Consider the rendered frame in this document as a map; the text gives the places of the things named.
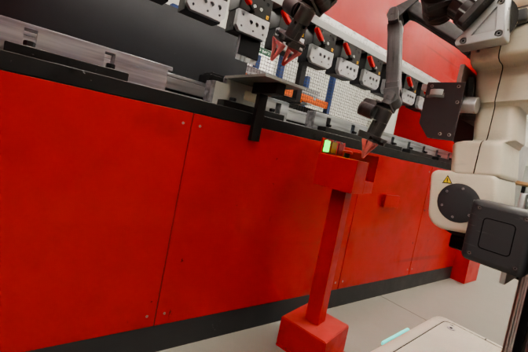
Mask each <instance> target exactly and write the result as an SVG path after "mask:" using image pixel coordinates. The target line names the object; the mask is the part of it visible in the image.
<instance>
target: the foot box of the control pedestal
mask: <svg viewBox="0 0 528 352"><path fill-rule="evenodd" d="M307 306H308V303H307V304H305V305H303V306H301V307H299V308H297V309H295V310H293V311H291V312H290V313H287V314H285V315H284V316H282V317H281V321H280V328H279V332H278V336H277V342H276V345H277V346H279V347H280V348H281V349H282V350H284V351H286V352H345V351H344V347H345V342H346V339H347V333H348V328H349V325H348V324H345V323H343V322H342V321H340V320H338V319H336V318H334V317H333V316H331V315H329V314H326V317H325V320H324V322H323V323H321V324H319V325H315V324H314V323H312V322H310V321H308V320H307V319H306V318H305V316H306V310H307Z"/></svg>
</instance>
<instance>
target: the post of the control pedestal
mask: <svg viewBox="0 0 528 352"><path fill-rule="evenodd" d="M351 195H352V194H350V193H347V192H342V191H339V190H336V189H332V194H331V198H330V201H329V205H328V213H327V216H326V220H325V224H324V231H323V235H322V239H321V246H320V250H319V254H318V257H317V265H316V269H315V272H314V276H313V283H312V287H311V291H310V298H309V302H308V306H307V310H306V316H305V318H306V319H307V320H308V321H310V322H312V323H314V324H315V325H319V324H321V323H323V322H324V321H325V317H326V313H327V309H328V302H329V298H330V295H331V290H332V284H333V280H334V276H335V272H336V265H337V262H338V257H339V251H340V247H341V243H342V239H343V232H344V229H345V225H346V220H347V214H348V210H349V206H350V199H351Z"/></svg>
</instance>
